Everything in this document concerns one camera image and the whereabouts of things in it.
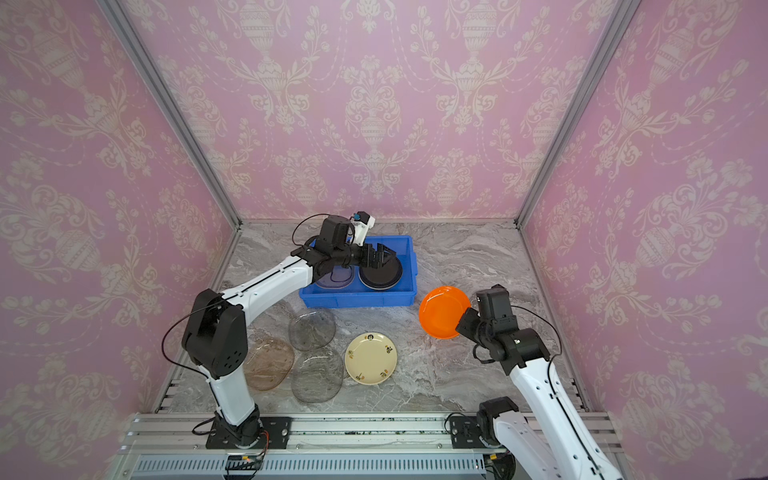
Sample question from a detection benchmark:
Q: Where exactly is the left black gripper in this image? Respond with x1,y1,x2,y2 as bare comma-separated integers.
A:
332,240,397,269

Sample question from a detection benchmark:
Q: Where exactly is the black round plate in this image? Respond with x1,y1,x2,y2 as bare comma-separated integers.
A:
358,255,403,291

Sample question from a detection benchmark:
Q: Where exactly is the brown glass plate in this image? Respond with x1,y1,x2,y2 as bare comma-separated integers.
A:
315,266,355,290
243,337,295,391

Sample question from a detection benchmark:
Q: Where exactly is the orange round plate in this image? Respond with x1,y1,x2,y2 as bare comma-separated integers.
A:
418,286,471,340

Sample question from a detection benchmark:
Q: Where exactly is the cream plate with flowers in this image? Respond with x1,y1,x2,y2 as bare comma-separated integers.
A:
344,332,398,386

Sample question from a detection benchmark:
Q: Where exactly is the grey glass plate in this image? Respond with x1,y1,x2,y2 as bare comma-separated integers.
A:
291,346,345,403
288,309,337,352

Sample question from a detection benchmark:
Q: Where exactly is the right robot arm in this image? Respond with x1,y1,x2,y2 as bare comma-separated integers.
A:
456,285,624,479

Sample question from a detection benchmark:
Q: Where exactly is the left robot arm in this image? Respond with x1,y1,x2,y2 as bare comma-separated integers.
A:
181,211,396,449

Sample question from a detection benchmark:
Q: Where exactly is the blue plastic bin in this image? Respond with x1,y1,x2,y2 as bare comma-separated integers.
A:
299,235,418,309

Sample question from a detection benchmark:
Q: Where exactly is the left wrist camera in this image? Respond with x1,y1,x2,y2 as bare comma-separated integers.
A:
350,211,375,246

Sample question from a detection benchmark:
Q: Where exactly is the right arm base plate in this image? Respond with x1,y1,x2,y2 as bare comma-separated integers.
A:
444,412,496,449

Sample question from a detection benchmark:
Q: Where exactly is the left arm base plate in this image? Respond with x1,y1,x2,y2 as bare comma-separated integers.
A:
205,415,293,451

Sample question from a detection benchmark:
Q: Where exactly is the aluminium front rail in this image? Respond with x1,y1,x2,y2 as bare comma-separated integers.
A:
106,413,632,479

